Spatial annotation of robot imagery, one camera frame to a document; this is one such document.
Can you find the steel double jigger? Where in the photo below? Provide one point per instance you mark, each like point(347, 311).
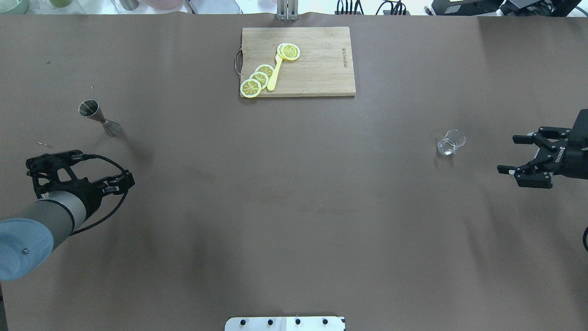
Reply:
point(90, 109)

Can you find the green cup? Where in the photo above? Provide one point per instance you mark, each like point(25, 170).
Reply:
point(14, 7)

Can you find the lemon slice at board corner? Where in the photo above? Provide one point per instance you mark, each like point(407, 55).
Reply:
point(250, 88)

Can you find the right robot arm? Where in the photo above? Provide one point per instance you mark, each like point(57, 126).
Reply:
point(580, 126)

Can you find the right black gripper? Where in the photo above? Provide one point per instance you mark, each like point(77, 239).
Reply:
point(573, 157)

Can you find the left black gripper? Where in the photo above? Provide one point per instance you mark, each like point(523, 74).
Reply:
point(93, 195)

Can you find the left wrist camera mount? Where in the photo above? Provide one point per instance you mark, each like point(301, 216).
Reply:
point(53, 172)

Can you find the aluminium frame post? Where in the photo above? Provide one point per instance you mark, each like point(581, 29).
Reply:
point(287, 10)

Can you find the clear glass measuring cup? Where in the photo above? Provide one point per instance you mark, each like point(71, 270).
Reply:
point(452, 141)

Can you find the pink bowl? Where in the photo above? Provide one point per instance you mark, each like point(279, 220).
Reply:
point(163, 5)

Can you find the lemon slice nearest knife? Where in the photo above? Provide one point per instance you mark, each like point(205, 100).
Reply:
point(266, 69)

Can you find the middle lemon slice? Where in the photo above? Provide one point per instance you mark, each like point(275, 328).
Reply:
point(261, 78)

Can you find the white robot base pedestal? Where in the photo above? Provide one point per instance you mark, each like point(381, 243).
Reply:
point(286, 323)

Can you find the lemon slice on knife handle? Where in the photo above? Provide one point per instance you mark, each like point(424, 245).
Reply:
point(288, 51)

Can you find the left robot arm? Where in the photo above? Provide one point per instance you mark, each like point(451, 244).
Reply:
point(29, 237)

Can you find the bamboo cutting board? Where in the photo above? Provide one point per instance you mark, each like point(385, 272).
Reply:
point(325, 67)

